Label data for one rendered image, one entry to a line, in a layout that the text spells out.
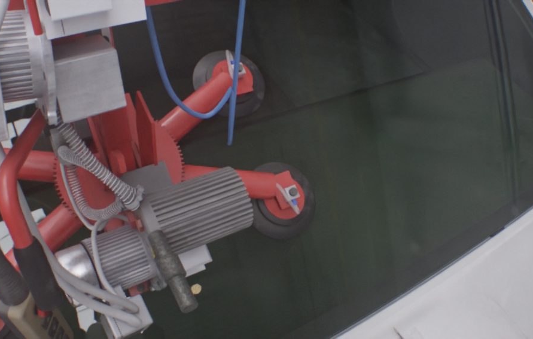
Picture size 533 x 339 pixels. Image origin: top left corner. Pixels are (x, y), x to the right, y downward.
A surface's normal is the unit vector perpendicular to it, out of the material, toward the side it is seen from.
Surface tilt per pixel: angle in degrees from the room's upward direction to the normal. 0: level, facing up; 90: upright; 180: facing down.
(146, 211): 7
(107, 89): 73
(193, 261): 26
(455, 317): 12
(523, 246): 51
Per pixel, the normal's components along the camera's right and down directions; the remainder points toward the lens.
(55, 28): 0.51, 0.47
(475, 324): 0.37, -0.71
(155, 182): 0.34, -0.29
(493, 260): 0.51, 0.04
